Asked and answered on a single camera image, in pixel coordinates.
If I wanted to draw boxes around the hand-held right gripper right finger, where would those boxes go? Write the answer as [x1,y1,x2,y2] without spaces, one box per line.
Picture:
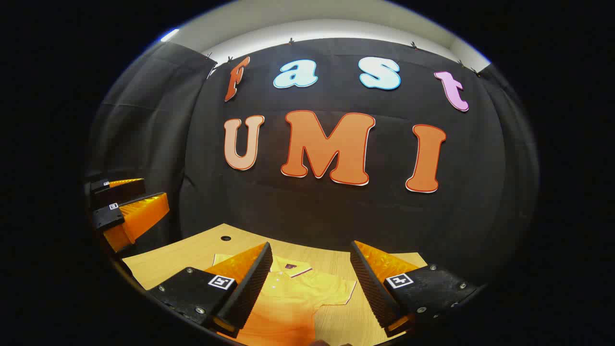
[349,240,481,337]

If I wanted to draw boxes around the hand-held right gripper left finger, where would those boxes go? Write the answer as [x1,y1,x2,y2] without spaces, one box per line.
[147,242,273,338]

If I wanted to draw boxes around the orange T-shirt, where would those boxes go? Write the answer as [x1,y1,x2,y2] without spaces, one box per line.
[213,253,357,346]

